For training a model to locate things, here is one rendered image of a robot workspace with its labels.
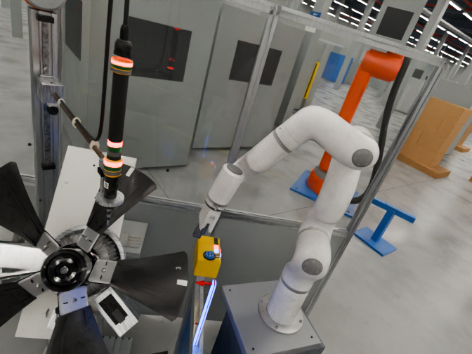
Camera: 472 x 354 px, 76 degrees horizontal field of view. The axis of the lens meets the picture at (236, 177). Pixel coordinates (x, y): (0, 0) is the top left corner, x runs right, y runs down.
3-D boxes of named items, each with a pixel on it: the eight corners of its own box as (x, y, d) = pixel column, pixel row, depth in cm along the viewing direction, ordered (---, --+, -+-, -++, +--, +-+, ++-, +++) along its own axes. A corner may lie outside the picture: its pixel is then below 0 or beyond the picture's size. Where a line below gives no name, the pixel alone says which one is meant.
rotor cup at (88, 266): (48, 246, 95) (31, 248, 83) (97, 239, 99) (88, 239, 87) (52, 294, 93) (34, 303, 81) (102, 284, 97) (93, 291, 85)
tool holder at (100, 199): (88, 191, 82) (90, 159, 77) (115, 187, 86) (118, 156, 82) (100, 209, 76) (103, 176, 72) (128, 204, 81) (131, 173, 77)
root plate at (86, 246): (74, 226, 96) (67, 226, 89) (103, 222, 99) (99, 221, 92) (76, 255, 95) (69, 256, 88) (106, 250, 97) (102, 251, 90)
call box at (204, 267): (193, 251, 141) (198, 234, 136) (214, 254, 143) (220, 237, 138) (192, 278, 127) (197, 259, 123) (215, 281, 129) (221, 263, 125)
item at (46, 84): (36, 95, 117) (35, 73, 113) (57, 96, 122) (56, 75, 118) (43, 105, 111) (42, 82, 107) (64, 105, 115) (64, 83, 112)
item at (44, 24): (41, 167, 133) (35, 12, 105) (54, 165, 137) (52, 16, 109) (42, 170, 131) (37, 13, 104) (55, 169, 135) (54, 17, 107)
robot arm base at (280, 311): (286, 291, 135) (300, 260, 127) (311, 329, 121) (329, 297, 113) (250, 298, 126) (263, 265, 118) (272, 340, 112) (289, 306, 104)
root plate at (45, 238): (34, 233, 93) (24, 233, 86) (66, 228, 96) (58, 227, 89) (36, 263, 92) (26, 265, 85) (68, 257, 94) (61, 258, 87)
